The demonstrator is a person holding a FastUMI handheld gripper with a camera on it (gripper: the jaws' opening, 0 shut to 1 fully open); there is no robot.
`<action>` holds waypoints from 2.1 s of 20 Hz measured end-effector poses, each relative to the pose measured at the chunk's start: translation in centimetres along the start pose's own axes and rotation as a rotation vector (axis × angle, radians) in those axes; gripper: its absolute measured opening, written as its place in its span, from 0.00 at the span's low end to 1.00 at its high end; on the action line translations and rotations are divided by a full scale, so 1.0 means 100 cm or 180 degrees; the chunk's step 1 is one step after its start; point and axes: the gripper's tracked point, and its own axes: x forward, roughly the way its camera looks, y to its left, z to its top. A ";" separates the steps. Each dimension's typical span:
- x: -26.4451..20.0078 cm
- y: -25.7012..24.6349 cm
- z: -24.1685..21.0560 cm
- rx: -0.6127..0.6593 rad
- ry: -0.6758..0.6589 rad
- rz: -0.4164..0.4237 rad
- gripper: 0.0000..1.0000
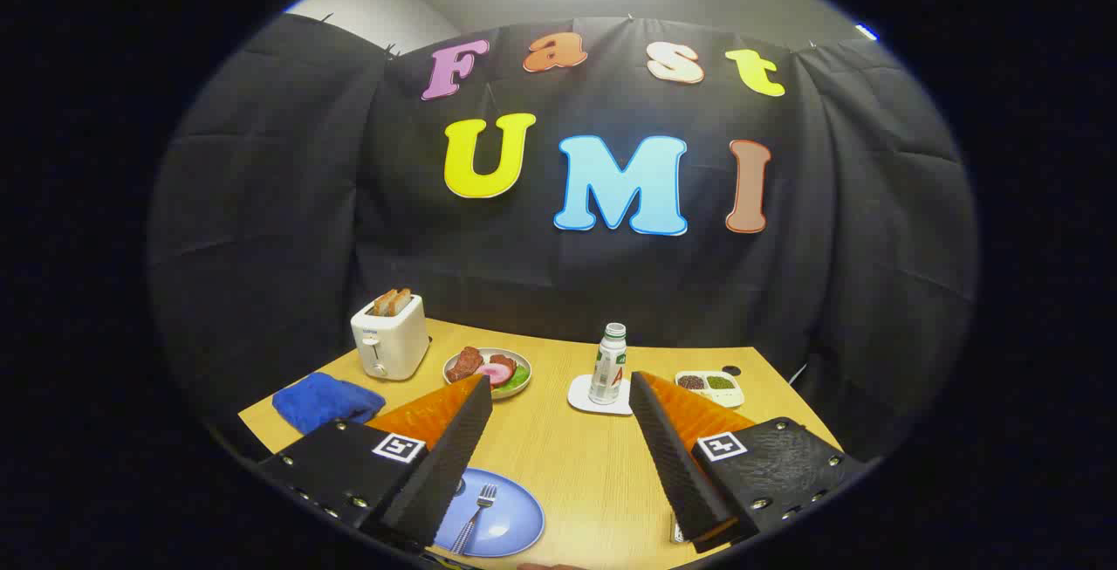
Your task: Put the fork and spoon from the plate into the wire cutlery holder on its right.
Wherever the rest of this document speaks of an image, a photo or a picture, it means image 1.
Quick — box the blue folded towel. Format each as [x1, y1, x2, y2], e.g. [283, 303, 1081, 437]
[272, 372, 386, 435]

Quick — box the brown steak piece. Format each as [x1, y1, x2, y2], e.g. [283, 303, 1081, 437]
[447, 347, 483, 383]

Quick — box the white divided bean dish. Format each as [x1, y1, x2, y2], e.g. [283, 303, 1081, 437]
[675, 369, 745, 409]

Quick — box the blue round plate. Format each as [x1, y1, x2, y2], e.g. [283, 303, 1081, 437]
[434, 468, 545, 558]

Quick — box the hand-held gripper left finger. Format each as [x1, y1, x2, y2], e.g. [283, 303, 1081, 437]
[257, 374, 494, 553]

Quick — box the white square coaster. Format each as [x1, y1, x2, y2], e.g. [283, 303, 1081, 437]
[567, 374, 634, 416]

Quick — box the fork with checkered handle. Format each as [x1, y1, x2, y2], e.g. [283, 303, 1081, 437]
[451, 484, 498, 555]

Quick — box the pink ham slice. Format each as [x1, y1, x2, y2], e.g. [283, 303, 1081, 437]
[476, 355, 517, 389]

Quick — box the white toaster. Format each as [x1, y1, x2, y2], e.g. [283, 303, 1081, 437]
[351, 293, 430, 381]

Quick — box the white drink bottle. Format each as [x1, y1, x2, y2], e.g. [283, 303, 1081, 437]
[588, 323, 627, 405]

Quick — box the grey food plate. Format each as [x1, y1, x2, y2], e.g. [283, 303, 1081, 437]
[443, 347, 533, 400]

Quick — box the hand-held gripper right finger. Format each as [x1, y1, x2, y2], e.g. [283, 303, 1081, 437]
[628, 370, 867, 553]

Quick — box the black backdrop cloth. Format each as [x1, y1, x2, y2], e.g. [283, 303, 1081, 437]
[148, 11, 978, 466]

